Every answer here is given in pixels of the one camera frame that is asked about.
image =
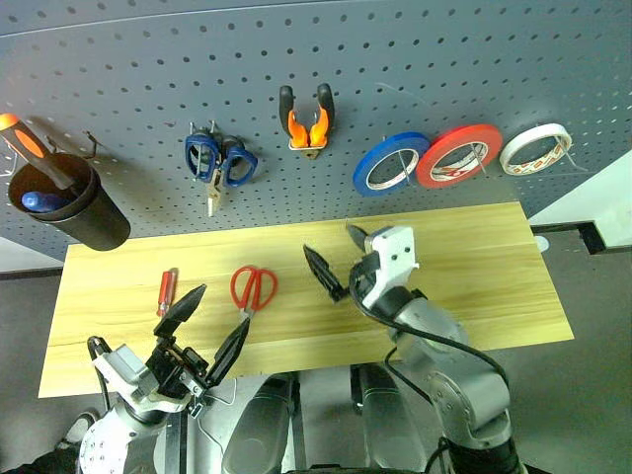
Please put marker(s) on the dark rounded shape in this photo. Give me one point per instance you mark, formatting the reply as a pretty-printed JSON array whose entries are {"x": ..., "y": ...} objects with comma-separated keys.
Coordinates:
[
  {"x": 390, "y": 419},
  {"x": 257, "y": 429}
]

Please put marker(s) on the black cup hook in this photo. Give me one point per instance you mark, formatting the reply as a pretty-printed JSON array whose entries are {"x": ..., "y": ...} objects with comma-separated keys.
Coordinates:
[{"x": 91, "y": 140}]

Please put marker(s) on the white tape roll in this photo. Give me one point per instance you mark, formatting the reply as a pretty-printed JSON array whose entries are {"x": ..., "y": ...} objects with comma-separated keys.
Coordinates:
[{"x": 508, "y": 159}]

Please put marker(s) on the grey pegboard wall panel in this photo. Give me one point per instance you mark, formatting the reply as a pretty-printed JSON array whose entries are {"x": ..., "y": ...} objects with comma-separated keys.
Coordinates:
[{"x": 296, "y": 49}]

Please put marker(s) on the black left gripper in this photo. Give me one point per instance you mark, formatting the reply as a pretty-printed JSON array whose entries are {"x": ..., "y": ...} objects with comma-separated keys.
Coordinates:
[{"x": 173, "y": 368}]

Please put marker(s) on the orange and black pliers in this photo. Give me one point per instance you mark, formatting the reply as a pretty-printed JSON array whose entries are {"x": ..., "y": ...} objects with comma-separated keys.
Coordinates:
[{"x": 318, "y": 131}]

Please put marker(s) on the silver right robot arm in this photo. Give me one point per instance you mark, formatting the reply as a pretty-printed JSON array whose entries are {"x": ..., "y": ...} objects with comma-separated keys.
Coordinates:
[{"x": 444, "y": 365}]

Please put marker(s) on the red tape roll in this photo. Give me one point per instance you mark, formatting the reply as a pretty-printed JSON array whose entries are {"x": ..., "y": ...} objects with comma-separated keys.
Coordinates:
[{"x": 427, "y": 173}]

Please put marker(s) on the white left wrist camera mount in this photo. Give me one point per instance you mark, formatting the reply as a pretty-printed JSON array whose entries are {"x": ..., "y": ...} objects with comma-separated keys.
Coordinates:
[{"x": 121, "y": 368}]

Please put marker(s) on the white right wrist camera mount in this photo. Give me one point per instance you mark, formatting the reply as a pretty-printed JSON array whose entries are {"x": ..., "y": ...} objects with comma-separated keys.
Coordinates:
[{"x": 395, "y": 257}]

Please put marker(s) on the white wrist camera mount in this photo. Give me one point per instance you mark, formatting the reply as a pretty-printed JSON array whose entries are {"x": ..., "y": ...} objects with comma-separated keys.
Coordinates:
[
  {"x": 395, "y": 257},
  {"x": 121, "y": 368}
]

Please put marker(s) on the small red screwdriver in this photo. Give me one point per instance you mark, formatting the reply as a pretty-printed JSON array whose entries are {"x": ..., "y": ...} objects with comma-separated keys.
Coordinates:
[{"x": 167, "y": 289}]

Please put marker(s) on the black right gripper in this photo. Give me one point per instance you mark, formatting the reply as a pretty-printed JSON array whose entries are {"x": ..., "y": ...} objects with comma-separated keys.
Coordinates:
[{"x": 359, "y": 279}]

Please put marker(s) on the orange and black screwdriver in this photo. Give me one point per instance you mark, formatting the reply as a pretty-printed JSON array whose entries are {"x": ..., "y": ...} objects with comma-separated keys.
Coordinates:
[{"x": 24, "y": 140}]

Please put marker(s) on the black plastic cup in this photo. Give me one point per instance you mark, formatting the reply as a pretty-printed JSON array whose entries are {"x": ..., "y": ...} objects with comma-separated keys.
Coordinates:
[{"x": 94, "y": 217}]

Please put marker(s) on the blue tape roll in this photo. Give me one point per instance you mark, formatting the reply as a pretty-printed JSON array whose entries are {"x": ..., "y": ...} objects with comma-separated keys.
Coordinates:
[{"x": 363, "y": 173}]

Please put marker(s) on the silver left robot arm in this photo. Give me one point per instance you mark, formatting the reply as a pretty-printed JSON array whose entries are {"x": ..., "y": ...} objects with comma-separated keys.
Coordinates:
[{"x": 113, "y": 444}]

